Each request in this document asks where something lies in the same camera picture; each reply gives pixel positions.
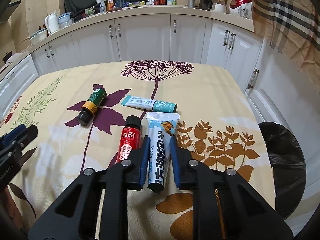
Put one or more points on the red bottle black cap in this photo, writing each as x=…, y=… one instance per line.
x=130, y=138

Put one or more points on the green and orange bottle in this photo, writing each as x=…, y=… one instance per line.
x=90, y=107

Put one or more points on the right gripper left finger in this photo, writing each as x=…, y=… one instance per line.
x=95, y=197

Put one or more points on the white blue tube black cap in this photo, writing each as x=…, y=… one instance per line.
x=161, y=127

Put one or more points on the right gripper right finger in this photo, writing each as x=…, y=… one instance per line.
x=225, y=206

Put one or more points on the silver thermos bottle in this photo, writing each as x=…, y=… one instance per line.
x=191, y=3

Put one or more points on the floral beige tablecloth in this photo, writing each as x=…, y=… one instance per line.
x=216, y=125

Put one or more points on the white electric kettle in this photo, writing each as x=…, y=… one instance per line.
x=51, y=23

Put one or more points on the black knife block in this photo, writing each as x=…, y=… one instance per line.
x=205, y=4

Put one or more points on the red white rice cooker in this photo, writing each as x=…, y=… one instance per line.
x=241, y=8

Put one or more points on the plaid beige curtain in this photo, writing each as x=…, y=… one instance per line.
x=292, y=28

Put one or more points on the orange dish soap bottle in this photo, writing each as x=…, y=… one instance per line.
x=110, y=5

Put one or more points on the black trash bin bag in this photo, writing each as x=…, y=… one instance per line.
x=288, y=164

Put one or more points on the teal white flat box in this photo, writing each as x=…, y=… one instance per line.
x=149, y=104

